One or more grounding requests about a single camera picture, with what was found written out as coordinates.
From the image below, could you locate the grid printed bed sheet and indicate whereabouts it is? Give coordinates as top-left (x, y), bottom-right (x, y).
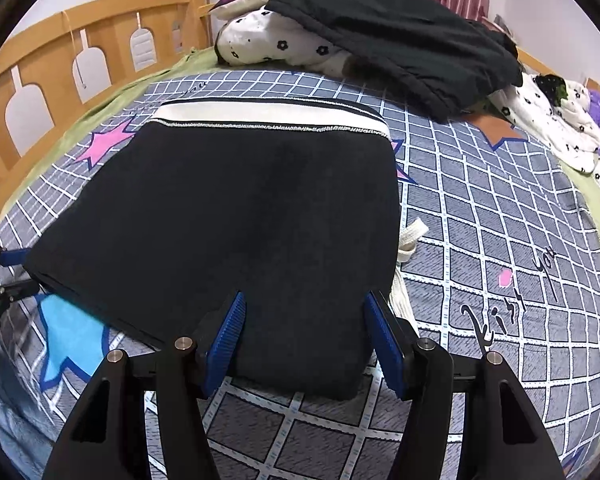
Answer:
top-left (0, 67), bottom-right (600, 480)

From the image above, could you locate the wooden bed headboard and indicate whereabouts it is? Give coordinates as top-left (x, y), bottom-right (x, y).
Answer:
top-left (0, 0), bottom-right (216, 211)

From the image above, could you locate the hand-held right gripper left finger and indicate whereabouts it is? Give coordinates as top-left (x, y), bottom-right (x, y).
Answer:
top-left (42, 290), bottom-right (248, 480)

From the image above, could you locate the black pants white waistband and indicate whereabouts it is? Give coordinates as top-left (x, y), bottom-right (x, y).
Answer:
top-left (24, 97), bottom-right (428, 401)

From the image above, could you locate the black garment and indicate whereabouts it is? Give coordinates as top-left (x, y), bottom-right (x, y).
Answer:
top-left (264, 0), bottom-right (525, 123)

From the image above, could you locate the green bed sheet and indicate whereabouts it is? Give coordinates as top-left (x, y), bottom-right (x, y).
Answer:
top-left (0, 47), bottom-right (600, 261)

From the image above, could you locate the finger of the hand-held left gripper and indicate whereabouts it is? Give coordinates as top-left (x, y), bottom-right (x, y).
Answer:
top-left (0, 280), bottom-right (42, 330)
top-left (0, 244), bottom-right (32, 276)

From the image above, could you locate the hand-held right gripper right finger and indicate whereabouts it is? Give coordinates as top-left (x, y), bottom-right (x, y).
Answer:
top-left (363, 290), bottom-right (566, 480)

